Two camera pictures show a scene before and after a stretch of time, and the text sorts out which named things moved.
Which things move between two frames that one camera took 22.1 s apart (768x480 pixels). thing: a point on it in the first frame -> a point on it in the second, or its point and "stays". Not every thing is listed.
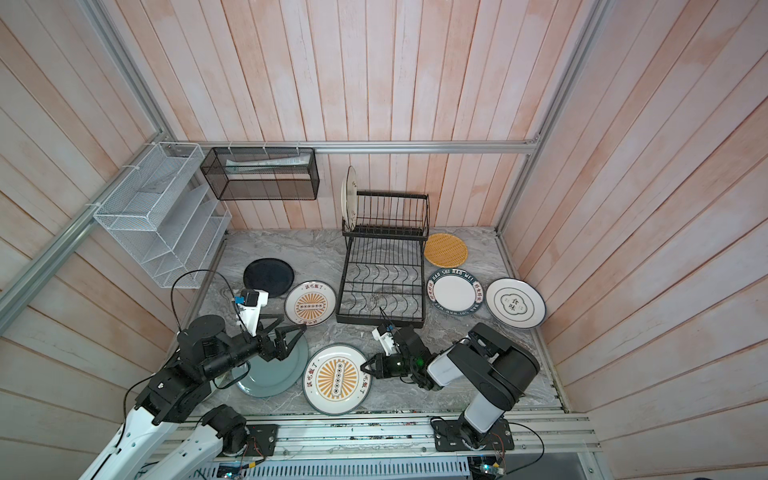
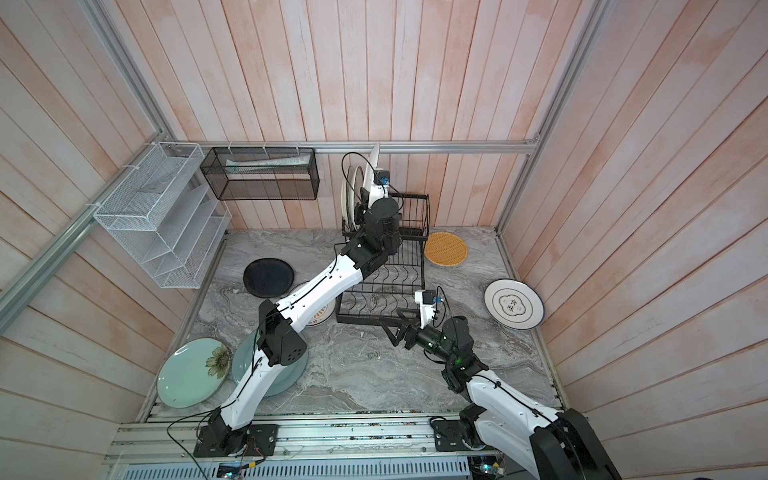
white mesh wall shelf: x=168 y=216 stays
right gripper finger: x=379 y=371 -> x=399 y=336
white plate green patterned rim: x=455 y=292 -> x=372 y=166
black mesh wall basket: x=262 y=174 stays
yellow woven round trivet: x=445 y=250 stays
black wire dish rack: x=383 y=273 stays
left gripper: x=270 y=352 -> x=362 y=205
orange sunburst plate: x=333 y=382 -> x=351 y=200
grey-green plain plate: x=274 y=377 stays
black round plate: x=271 y=275 stays
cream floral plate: x=349 y=198 stays
